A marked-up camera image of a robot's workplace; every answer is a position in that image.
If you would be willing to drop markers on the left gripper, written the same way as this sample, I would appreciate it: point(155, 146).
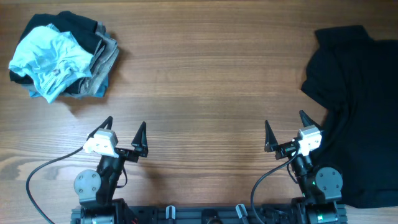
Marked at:
point(139, 144)

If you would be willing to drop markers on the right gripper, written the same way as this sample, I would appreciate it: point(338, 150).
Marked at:
point(272, 142)

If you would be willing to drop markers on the black t-shirt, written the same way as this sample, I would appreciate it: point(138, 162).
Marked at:
point(354, 77)

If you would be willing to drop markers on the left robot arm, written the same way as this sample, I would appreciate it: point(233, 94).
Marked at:
point(95, 188)

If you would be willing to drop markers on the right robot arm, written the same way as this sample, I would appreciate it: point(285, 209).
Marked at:
point(320, 186)

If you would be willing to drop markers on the blue folded garment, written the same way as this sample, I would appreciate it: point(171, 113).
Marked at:
point(101, 88)

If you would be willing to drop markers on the grey beige folded garment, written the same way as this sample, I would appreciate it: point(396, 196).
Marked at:
point(102, 62)

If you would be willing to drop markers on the light blue garment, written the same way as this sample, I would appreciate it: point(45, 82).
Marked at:
point(52, 59)

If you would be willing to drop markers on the black folded garment in pile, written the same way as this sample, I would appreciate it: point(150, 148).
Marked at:
point(84, 31)

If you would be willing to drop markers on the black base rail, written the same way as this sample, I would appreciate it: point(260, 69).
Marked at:
point(208, 214)

